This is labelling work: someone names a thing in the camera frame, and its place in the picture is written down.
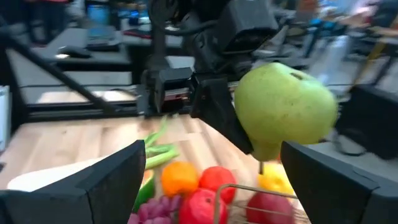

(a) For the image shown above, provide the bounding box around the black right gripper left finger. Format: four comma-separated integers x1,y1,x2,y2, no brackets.
0,139,147,224

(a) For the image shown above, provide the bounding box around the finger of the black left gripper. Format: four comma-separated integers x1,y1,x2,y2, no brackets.
190,77,254,156
335,83,398,160

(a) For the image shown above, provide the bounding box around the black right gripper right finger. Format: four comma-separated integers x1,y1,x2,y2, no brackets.
279,140,398,224

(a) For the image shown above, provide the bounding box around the green pear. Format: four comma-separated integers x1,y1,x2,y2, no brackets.
234,62,339,162

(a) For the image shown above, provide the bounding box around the yellow apple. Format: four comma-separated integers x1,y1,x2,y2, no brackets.
256,162,295,197

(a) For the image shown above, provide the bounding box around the small red tomato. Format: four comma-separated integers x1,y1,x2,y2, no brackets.
198,166,238,205

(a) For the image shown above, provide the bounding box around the metal wire basket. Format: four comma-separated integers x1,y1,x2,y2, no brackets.
213,183,310,224

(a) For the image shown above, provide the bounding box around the watermelon slice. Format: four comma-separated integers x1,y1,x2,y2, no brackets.
132,169,156,213

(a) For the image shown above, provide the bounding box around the purple grape bunch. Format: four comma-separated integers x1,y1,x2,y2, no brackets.
126,195,183,224

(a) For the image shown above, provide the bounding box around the orange mandarin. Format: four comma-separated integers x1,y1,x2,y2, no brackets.
160,161,200,206

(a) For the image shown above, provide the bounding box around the dark grey side desk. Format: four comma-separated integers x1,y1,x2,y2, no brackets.
6,27,133,105

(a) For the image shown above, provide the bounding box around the pink red apple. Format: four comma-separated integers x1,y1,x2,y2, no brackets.
178,188,229,224

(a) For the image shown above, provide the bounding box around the black computer mouse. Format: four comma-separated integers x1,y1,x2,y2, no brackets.
57,45,93,59

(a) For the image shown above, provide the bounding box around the white box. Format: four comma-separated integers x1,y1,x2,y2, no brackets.
0,85,12,152

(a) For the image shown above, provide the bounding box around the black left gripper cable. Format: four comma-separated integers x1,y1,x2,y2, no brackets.
148,0,218,37

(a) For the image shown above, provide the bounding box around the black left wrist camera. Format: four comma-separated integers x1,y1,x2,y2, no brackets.
217,0,280,53

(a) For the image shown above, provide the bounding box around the black aluminium table frame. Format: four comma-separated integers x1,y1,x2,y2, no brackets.
0,29,200,123

